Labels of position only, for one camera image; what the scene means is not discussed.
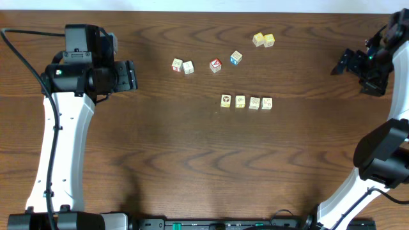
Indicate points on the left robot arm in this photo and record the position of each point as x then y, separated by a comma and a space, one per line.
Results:
79, 77

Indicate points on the soccer ball block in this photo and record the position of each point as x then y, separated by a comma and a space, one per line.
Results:
225, 101

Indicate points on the yellow block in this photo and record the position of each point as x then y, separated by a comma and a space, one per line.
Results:
269, 40
258, 39

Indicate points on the yellow block left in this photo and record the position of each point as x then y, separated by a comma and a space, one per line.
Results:
258, 39

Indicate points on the blue X block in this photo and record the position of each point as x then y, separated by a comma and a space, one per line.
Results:
236, 57

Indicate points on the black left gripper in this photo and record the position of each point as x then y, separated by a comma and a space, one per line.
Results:
128, 75

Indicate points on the red 3 block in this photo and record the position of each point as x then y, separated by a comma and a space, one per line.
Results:
177, 65

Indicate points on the blue J block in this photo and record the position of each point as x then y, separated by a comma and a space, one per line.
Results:
188, 67

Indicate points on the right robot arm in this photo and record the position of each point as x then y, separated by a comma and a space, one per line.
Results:
380, 163

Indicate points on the yellow-edged wooden block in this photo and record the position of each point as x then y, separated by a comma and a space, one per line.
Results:
240, 101

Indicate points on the red A block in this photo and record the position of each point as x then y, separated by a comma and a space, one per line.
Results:
215, 65

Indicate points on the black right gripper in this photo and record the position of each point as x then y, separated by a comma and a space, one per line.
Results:
376, 87

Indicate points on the wooden 8 block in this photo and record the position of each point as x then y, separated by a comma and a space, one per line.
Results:
266, 103

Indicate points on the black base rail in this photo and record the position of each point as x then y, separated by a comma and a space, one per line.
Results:
161, 224

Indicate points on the yellow block right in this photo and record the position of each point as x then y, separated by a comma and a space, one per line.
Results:
269, 40

